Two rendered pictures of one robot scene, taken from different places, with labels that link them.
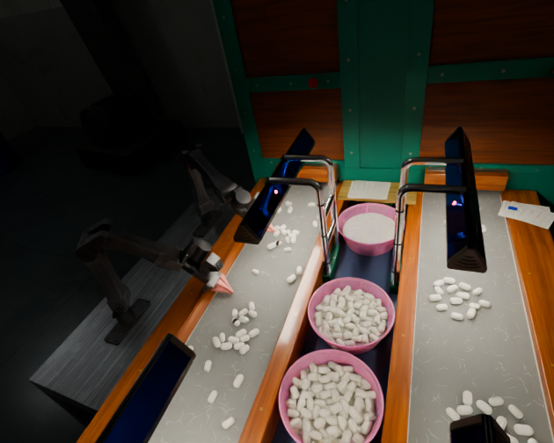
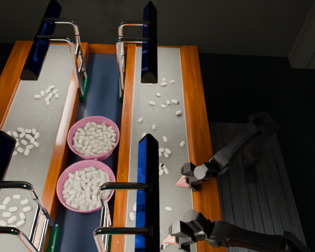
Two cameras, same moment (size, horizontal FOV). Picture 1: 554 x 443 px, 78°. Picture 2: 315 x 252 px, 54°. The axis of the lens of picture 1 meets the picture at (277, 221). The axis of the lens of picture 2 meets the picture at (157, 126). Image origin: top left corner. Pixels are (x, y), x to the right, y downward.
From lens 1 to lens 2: 1.47 m
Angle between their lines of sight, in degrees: 88
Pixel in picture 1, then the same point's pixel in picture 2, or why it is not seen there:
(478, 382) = (18, 162)
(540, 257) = not seen: outside the picture
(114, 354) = not seen: hidden behind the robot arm
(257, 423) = (125, 120)
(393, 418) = (63, 134)
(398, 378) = (58, 150)
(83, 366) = not seen: hidden behind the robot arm
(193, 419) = (158, 119)
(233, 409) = (141, 126)
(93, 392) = (228, 127)
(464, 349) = (19, 178)
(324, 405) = (96, 137)
